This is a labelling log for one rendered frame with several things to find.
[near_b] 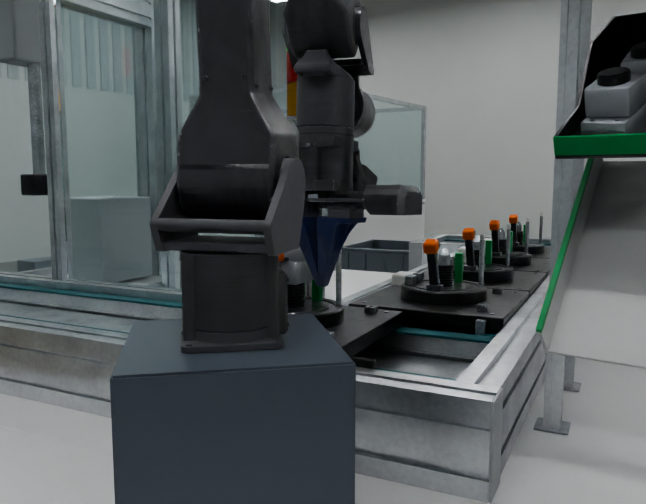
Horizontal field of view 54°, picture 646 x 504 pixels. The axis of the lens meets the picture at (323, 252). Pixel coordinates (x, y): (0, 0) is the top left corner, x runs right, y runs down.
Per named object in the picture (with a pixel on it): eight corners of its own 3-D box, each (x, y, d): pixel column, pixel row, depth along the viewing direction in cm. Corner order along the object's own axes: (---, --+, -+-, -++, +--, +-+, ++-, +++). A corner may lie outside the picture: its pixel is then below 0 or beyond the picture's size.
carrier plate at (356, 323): (335, 367, 72) (335, 349, 72) (170, 343, 83) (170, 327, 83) (403, 324, 94) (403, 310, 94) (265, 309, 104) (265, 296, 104)
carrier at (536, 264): (546, 281, 133) (549, 222, 131) (435, 273, 143) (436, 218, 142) (558, 267, 154) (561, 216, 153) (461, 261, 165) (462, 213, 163)
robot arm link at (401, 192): (405, 121, 55) (426, 129, 61) (228, 128, 63) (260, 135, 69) (402, 215, 56) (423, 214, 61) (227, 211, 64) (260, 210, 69)
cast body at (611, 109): (626, 152, 61) (623, 81, 58) (581, 150, 64) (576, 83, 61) (658, 120, 65) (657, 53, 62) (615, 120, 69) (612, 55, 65)
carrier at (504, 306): (503, 332, 89) (506, 244, 87) (347, 316, 99) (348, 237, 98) (528, 302, 110) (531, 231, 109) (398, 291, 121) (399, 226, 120)
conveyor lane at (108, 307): (456, 466, 67) (458, 376, 66) (-46, 364, 104) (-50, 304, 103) (505, 387, 93) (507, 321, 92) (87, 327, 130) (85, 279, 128)
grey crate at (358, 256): (472, 309, 263) (473, 254, 261) (336, 297, 291) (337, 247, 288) (492, 292, 301) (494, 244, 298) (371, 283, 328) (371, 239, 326)
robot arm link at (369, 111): (360, 1, 58) (385, 34, 70) (278, 8, 61) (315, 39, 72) (358, 125, 59) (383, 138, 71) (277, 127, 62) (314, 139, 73)
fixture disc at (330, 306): (315, 336, 79) (315, 320, 79) (223, 324, 85) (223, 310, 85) (359, 314, 91) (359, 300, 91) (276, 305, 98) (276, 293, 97)
